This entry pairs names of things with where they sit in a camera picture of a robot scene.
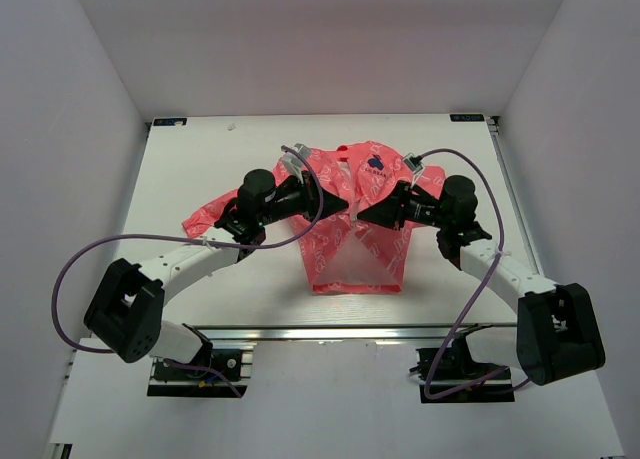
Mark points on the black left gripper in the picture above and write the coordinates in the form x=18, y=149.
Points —
x=308, y=194

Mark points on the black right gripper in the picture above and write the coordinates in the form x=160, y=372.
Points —
x=389, y=211

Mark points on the pink bear print jacket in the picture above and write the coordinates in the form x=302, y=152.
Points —
x=343, y=254

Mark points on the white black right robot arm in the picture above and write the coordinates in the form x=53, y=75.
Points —
x=556, y=335

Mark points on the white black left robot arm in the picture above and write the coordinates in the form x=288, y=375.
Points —
x=126, y=311

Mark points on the blue corner label sticker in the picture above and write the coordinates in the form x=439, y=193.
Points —
x=466, y=117

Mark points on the blue left corner label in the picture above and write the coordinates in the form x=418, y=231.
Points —
x=169, y=122

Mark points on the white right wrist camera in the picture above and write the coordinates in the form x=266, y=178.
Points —
x=415, y=166

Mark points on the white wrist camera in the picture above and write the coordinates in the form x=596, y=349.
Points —
x=295, y=160
x=415, y=166

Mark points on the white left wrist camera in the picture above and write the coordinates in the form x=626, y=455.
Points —
x=295, y=160

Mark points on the aluminium front rail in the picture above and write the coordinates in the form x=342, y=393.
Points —
x=246, y=333

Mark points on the aluminium rail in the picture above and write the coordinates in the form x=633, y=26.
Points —
x=531, y=250
x=246, y=333

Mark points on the aluminium right side rail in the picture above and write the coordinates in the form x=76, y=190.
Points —
x=531, y=250

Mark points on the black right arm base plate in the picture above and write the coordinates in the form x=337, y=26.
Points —
x=449, y=374

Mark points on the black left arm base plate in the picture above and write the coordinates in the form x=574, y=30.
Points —
x=226, y=376

